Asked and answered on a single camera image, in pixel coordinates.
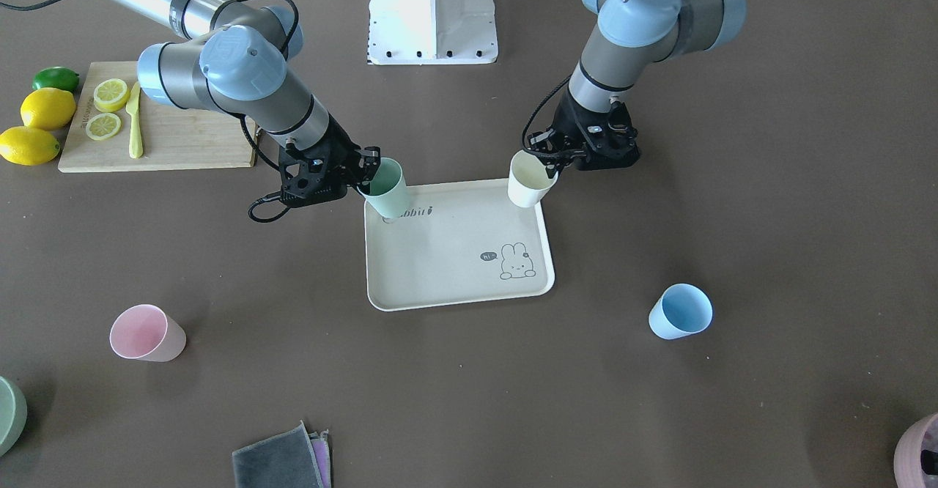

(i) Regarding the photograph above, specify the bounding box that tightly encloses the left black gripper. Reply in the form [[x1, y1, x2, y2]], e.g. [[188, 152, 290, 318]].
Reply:
[[529, 95, 642, 173]]

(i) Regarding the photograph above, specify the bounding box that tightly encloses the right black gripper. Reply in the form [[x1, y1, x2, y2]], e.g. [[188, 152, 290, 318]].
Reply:
[[278, 118, 382, 207]]

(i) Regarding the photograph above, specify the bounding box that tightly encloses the mint green cup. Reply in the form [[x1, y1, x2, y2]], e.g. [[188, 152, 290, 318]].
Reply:
[[359, 157, 411, 220]]

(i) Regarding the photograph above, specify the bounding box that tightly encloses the cream white cup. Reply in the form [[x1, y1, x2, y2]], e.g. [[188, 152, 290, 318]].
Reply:
[[507, 150, 559, 208]]

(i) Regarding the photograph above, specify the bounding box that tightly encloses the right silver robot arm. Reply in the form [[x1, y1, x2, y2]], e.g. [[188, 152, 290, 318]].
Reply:
[[113, 0, 381, 207]]

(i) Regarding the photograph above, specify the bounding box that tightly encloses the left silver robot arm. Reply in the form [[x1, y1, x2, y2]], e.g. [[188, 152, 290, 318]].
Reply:
[[522, 0, 747, 180]]

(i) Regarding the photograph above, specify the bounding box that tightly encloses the cream rabbit tray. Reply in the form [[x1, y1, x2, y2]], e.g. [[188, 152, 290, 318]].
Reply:
[[364, 178, 554, 311]]

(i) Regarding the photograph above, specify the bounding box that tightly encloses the light blue cup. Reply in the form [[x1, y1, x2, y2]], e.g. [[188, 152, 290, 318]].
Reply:
[[648, 282, 714, 340]]

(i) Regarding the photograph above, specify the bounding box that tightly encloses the bamboo cutting board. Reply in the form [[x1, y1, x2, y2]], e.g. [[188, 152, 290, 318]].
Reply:
[[58, 61, 254, 173]]

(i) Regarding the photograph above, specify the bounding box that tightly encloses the yellow plastic knife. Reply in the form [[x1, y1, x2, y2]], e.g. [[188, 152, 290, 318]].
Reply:
[[125, 83, 144, 160]]

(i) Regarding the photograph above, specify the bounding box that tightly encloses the lemon half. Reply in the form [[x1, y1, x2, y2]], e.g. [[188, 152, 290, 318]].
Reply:
[[92, 78, 130, 113], [84, 113, 122, 141]]

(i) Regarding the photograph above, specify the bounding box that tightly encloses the purple cloth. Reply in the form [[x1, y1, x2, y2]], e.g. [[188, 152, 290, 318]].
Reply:
[[309, 429, 333, 488]]

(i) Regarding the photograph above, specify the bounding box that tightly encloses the pink cup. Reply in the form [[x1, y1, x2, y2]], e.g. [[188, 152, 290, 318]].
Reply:
[[108, 304, 187, 362]]

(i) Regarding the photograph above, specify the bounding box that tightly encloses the grey folded cloth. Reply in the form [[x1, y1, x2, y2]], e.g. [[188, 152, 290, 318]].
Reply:
[[232, 424, 318, 487]]

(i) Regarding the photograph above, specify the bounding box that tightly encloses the green lime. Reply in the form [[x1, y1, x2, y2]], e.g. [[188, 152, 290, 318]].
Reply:
[[32, 65, 81, 93]]

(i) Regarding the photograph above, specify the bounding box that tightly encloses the yellow lemon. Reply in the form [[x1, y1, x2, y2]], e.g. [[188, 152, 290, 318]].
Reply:
[[1, 125, 61, 166], [20, 87, 76, 130]]

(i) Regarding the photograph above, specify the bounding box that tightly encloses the mint green bowl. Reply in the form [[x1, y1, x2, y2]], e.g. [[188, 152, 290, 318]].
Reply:
[[1, 377, 28, 456]]

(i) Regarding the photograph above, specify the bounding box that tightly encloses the pink mixing bowl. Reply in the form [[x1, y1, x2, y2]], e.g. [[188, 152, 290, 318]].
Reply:
[[893, 413, 937, 487]]

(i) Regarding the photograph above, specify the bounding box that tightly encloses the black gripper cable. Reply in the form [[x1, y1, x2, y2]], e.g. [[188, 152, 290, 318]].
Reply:
[[248, 193, 292, 223]]

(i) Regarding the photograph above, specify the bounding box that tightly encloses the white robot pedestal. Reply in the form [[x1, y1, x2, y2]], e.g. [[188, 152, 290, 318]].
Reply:
[[366, 0, 499, 65]]

